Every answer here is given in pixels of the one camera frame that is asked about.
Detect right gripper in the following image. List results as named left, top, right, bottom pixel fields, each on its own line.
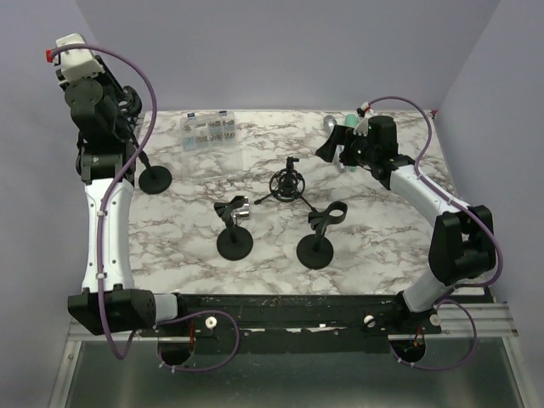
left=317, top=124, right=378, bottom=167

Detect grey metal microphone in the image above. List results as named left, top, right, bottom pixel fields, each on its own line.
left=323, top=115, right=344, bottom=173

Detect teal microphone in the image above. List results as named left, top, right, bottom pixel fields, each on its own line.
left=344, top=113, right=359, bottom=173

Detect black tripod shock mount stand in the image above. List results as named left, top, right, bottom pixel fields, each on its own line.
left=254, top=156, right=315, bottom=211

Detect black mic stand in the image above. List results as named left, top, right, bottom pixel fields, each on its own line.
left=297, top=201, right=348, bottom=269

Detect black white-mic stand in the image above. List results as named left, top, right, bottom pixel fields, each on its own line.
left=213, top=195, right=253, bottom=261

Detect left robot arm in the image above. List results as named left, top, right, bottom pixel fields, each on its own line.
left=56, top=56, right=189, bottom=336

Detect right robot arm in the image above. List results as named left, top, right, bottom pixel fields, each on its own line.
left=315, top=116, right=496, bottom=333

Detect clear plastic screw box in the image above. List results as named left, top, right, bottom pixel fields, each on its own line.
left=180, top=110, right=238, bottom=151

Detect small chrome metal block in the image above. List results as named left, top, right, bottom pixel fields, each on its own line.
left=232, top=197, right=251, bottom=224

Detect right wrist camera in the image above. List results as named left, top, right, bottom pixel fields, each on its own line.
left=354, top=102, right=375, bottom=136

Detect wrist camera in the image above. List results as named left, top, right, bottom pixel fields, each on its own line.
left=354, top=102, right=375, bottom=136
left=46, top=48, right=105, bottom=83

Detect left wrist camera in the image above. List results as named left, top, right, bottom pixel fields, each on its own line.
left=46, top=48, right=105, bottom=83

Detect black tall shock mount stand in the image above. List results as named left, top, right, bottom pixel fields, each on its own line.
left=121, top=85, right=173, bottom=195

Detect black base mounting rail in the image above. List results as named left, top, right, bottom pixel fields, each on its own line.
left=143, top=295, right=441, bottom=355

